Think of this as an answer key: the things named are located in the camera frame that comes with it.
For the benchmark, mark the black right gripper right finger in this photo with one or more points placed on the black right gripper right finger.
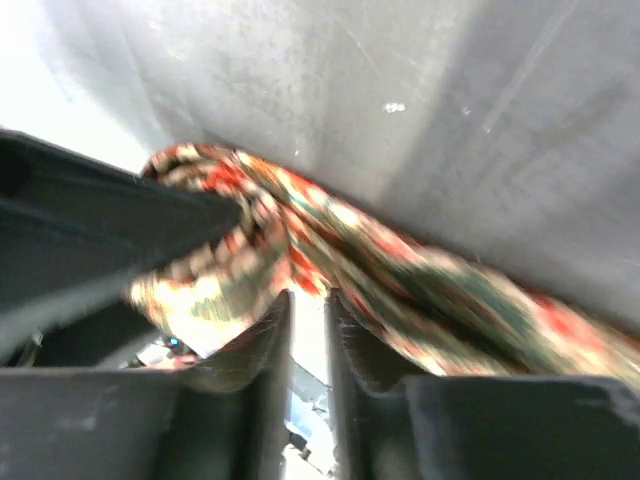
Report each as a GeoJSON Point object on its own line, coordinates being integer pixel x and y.
{"type": "Point", "coordinates": [394, 421]}

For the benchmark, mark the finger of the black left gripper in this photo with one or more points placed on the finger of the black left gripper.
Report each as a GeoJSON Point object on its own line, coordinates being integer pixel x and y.
{"type": "Point", "coordinates": [76, 232]}

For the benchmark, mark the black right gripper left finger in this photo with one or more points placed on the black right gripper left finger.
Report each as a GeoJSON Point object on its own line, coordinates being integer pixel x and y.
{"type": "Point", "coordinates": [80, 413]}

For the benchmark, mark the floral patterned tie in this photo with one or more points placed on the floral patterned tie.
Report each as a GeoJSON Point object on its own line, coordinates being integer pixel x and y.
{"type": "Point", "coordinates": [446, 315]}

